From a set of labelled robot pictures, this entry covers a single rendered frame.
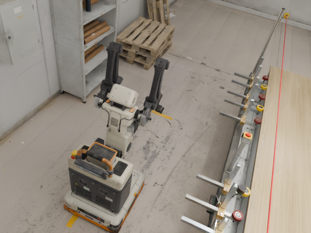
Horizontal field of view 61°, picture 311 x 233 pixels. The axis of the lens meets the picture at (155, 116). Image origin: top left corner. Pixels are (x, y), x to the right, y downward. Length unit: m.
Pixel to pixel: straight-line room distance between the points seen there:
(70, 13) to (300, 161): 3.00
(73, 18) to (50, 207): 2.19
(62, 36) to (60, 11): 0.33
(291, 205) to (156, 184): 1.49
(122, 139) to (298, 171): 1.65
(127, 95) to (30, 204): 1.65
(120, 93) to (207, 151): 1.94
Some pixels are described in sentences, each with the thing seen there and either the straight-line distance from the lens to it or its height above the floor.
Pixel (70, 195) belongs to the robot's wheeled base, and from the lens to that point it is 2.84.
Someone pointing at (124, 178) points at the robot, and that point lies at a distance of 2.29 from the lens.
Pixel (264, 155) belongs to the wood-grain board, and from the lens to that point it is 2.75.
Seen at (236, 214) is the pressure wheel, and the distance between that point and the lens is 2.23.
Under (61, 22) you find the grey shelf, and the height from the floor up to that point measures 1.19.
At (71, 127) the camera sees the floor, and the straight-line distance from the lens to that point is 3.81.
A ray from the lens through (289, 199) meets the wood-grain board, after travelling 2.55.
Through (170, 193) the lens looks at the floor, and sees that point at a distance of 3.23.
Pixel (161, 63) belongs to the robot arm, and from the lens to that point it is 2.15.
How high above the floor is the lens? 2.70
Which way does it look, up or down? 42 degrees down
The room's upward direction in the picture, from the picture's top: 11 degrees clockwise
